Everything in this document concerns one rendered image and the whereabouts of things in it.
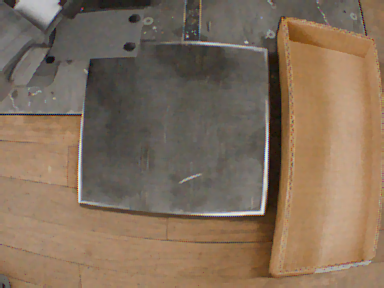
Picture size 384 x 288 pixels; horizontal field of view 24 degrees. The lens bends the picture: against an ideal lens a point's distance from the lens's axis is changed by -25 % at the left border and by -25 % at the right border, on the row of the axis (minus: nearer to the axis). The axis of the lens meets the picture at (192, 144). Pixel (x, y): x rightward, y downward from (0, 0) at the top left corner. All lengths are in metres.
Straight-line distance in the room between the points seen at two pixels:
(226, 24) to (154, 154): 0.15
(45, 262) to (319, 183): 0.29
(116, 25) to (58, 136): 0.24
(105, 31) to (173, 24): 0.25
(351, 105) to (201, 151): 0.17
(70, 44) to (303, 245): 0.33
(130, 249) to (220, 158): 0.12
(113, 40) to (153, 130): 0.21
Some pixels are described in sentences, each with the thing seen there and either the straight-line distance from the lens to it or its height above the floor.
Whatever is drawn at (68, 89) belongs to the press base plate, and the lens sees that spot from 1.01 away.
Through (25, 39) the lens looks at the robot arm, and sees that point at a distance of 0.66.
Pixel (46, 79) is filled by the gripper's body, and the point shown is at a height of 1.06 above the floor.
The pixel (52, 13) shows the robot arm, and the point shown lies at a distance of 0.71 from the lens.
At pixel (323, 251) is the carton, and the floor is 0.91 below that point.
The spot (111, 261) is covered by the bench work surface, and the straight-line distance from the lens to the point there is 0.97.
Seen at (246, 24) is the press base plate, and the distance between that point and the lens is 1.04.
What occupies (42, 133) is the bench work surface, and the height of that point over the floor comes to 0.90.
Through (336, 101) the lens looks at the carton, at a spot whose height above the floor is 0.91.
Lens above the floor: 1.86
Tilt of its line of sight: 75 degrees down
